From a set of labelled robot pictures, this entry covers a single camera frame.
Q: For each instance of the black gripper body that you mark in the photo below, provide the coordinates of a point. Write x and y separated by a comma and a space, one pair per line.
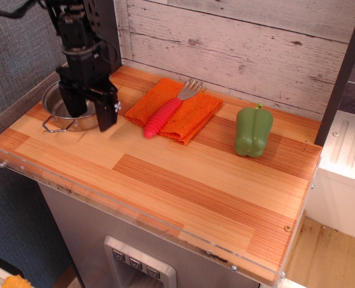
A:
88, 71

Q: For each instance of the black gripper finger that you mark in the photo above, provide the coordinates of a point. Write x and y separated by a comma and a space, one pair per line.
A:
74, 102
107, 114

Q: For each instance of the stainless steel pot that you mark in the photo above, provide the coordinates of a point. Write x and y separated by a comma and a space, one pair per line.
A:
60, 120

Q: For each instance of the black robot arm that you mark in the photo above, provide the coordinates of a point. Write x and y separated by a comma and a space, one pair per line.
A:
77, 23

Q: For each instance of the orange folded cloth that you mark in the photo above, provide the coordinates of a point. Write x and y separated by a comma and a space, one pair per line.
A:
186, 121

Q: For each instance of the clear acrylic table guard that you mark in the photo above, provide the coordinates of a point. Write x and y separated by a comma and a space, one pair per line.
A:
241, 212

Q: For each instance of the grey cabinet with dispenser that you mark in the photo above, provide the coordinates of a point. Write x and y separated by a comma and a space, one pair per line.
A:
84, 228

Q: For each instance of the green bell pepper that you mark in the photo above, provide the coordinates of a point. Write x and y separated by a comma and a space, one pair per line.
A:
253, 125

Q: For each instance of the yellow black object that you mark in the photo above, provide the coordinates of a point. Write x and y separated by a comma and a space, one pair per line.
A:
16, 281

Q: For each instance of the white sink drainboard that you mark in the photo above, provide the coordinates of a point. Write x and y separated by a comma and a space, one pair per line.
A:
338, 154

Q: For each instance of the dark left vertical post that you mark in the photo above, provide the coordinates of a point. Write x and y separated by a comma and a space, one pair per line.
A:
109, 31

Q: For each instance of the dark vertical post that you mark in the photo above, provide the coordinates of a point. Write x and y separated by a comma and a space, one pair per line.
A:
337, 93
109, 31

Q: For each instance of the fork with pink handle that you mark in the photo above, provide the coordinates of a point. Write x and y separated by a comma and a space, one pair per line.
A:
158, 120

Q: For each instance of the dark right vertical post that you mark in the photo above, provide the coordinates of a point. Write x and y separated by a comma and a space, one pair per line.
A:
337, 93

